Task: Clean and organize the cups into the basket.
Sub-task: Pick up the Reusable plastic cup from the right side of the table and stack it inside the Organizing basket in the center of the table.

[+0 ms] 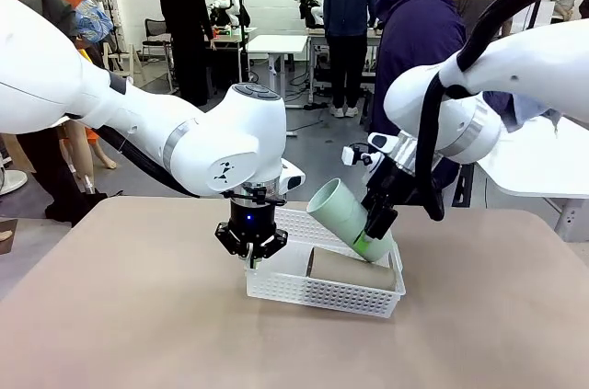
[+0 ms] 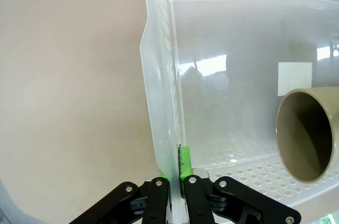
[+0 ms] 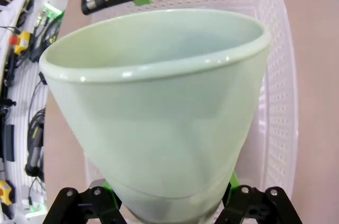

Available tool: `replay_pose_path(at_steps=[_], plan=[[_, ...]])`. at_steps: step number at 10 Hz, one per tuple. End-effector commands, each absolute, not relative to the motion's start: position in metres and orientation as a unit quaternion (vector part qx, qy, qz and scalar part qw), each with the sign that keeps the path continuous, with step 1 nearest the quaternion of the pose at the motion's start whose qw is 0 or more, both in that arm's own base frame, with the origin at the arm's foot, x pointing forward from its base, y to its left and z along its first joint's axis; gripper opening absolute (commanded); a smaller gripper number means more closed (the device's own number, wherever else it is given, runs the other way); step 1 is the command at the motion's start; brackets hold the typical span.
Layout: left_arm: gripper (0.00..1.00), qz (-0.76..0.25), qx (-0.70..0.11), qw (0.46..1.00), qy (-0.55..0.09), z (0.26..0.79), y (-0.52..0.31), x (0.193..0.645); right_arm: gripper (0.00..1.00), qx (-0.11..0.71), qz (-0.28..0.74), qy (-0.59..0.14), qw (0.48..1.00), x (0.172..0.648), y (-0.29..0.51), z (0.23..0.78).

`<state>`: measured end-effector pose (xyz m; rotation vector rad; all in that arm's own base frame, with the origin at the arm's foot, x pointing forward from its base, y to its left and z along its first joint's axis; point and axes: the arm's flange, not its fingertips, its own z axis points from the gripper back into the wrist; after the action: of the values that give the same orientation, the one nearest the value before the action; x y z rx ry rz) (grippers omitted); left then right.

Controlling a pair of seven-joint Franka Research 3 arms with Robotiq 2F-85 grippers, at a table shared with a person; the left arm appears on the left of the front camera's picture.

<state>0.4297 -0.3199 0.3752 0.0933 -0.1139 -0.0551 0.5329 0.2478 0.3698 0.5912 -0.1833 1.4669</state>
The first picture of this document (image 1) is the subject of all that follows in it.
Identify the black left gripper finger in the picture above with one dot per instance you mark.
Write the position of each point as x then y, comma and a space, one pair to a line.
230, 237
275, 242

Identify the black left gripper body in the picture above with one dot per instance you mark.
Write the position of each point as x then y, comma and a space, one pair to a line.
253, 219

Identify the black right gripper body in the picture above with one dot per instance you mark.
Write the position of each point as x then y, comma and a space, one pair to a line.
391, 186

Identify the pale green plastic cup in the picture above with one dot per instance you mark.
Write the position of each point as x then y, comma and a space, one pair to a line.
338, 212

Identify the white perforated plastic basket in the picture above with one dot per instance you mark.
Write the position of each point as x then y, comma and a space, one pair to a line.
322, 297

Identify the light blue cleaning cloth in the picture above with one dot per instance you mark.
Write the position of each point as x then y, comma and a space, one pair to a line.
529, 110

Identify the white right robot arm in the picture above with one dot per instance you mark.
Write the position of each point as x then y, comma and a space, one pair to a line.
515, 85

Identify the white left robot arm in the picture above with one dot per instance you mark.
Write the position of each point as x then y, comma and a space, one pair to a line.
138, 117

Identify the black stool under table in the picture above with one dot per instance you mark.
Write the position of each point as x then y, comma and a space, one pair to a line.
465, 182

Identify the black floor power strip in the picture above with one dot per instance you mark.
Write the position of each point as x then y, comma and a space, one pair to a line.
316, 106

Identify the white table with rounded corner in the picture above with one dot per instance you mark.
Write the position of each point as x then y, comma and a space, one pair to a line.
538, 168

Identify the person in purple jacket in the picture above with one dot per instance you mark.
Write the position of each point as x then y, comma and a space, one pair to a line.
419, 39

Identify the white rectangular standing desk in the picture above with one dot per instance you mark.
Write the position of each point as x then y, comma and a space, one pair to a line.
278, 43

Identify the wooden top workbench desk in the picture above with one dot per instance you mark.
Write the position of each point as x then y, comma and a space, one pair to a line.
227, 39

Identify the person in blue jacket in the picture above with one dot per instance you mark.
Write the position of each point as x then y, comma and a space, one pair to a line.
349, 7

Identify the white humanoid robot with backpack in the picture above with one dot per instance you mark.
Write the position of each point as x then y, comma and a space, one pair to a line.
310, 3

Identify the small wooden step stool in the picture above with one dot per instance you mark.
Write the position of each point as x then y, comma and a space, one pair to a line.
120, 62

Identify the black office chair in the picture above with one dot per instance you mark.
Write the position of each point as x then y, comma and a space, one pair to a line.
154, 35

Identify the person in black clothes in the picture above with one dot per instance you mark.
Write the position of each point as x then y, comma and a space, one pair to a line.
184, 16

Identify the white round fan base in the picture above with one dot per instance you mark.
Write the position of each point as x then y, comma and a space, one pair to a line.
11, 181

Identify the mannequin in orange clothing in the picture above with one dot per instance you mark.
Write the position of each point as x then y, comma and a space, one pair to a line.
89, 21

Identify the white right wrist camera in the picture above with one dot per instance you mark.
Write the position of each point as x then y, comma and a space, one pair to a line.
363, 152

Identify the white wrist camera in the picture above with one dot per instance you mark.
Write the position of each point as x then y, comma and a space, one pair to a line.
363, 152
293, 177

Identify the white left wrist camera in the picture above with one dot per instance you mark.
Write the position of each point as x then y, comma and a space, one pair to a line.
293, 177

